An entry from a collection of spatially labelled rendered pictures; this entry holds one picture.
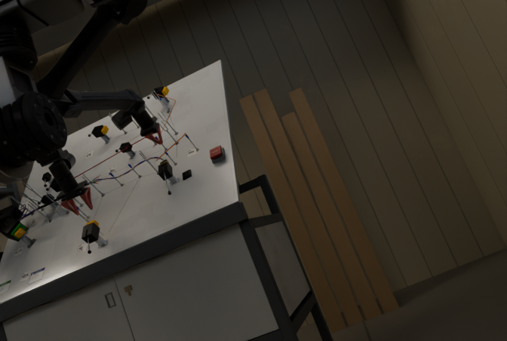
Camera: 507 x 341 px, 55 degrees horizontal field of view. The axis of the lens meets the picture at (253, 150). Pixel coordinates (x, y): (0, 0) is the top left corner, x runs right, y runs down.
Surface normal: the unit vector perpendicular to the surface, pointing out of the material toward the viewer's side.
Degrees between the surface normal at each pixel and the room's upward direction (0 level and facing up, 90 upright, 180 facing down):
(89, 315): 90
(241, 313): 90
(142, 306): 90
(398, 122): 90
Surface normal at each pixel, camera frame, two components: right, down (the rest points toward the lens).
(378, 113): -0.14, -0.14
